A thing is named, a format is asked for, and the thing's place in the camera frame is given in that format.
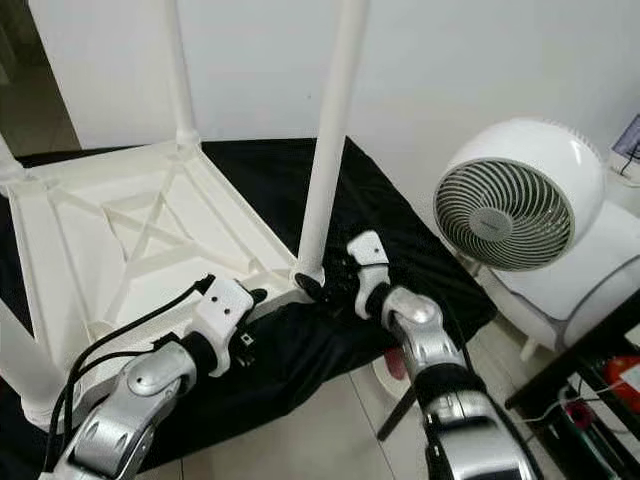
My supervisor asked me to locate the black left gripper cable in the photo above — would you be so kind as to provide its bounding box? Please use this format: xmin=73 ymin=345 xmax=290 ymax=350
xmin=65 ymin=340 xmax=176 ymax=431

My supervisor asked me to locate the thin white cable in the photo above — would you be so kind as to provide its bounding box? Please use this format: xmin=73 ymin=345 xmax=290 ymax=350
xmin=530 ymin=380 xmax=640 ymax=426

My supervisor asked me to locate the black metal table leg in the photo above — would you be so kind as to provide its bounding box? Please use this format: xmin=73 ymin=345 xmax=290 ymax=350
xmin=377 ymin=378 xmax=423 ymax=443

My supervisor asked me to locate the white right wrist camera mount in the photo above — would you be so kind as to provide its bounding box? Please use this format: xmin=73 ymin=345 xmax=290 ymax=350
xmin=346 ymin=229 xmax=392 ymax=320

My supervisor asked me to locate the white purple insect zapper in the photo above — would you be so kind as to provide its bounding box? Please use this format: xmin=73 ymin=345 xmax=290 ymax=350
xmin=610 ymin=112 xmax=640 ymax=188

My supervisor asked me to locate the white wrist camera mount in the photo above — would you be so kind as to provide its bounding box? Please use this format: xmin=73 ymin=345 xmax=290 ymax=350
xmin=346 ymin=229 xmax=392 ymax=320
xmin=189 ymin=274 xmax=255 ymax=378

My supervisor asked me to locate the white plastic children tabletop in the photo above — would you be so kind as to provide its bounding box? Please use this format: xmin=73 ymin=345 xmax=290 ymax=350
xmin=5 ymin=137 xmax=313 ymax=373

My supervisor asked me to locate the white pedestal fan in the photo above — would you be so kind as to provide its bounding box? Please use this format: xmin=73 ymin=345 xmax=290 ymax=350
xmin=373 ymin=117 xmax=608 ymax=403

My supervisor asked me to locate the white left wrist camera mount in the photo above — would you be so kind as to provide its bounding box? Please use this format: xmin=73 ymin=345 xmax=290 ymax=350
xmin=189 ymin=274 xmax=255 ymax=378

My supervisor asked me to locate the pink plastic piece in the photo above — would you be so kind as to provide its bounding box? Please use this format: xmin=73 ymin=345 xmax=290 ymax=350
xmin=381 ymin=344 xmax=408 ymax=381

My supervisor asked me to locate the white dome appliance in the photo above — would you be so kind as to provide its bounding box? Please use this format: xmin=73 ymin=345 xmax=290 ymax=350
xmin=468 ymin=198 xmax=640 ymax=363

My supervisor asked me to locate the black metal shelf rack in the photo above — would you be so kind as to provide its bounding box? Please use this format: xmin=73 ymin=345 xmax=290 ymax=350
xmin=503 ymin=308 xmax=640 ymax=480

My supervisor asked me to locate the red round appliance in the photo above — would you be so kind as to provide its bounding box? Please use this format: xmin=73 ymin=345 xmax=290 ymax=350
xmin=608 ymin=354 xmax=640 ymax=403

